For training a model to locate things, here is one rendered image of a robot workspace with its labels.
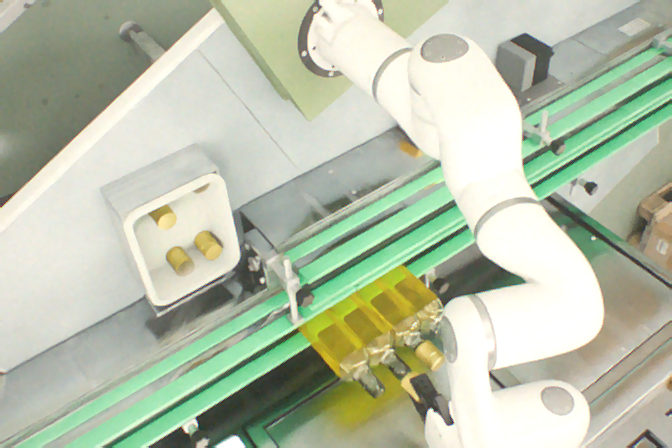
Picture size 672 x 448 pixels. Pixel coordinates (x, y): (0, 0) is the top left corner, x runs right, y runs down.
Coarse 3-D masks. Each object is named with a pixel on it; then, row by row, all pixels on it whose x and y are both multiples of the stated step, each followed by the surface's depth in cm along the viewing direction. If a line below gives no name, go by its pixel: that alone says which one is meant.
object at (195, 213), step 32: (192, 192) 123; (224, 192) 117; (128, 224) 109; (192, 224) 127; (224, 224) 123; (160, 256) 127; (192, 256) 130; (224, 256) 130; (160, 288) 125; (192, 288) 126
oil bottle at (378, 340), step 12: (348, 300) 134; (336, 312) 133; (348, 312) 132; (360, 312) 132; (348, 324) 131; (360, 324) 130; (372, 324) 130; (360, 336) 129; (372, 336) 128; (384, 336) 128; (372, 348) 127; (384, 348) 127; (372, 360) 129
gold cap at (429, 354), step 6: (426, 342) 128; (420, 348) 127; (426, 348) 127; (432, 348) 127; (420, 354) 127; (426, 354) 127; (432, 354) 126; (438, 354) 126; (426, 360) 127; (432, 360) 126; (438, 360) 126; (444, 360) 127; (432, 366) 126; (438, 366) 127
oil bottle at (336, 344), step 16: (320, 320) 131; (336, 320) 131; (304, 336) 134; (320, 336) 129; (336, 336) 128; (352, 336) 128; (320, 352) 131; (336, 352) 126; (352, 352) 126; (336, 368) 127; (352, 368) 125
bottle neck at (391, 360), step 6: (390, 354) 127; (396, 354) 128; (384, 360) 127; (390, 360) 127; (396, 360) 126; (402, 360) 127; (390, 366) 126; (396, 366) 126; (402, 366) 125; (408, 366) 126; (396, 372) 125; (402, 372) 125; (408, 372) 127; (396, 378) 126; (402, 378) 126
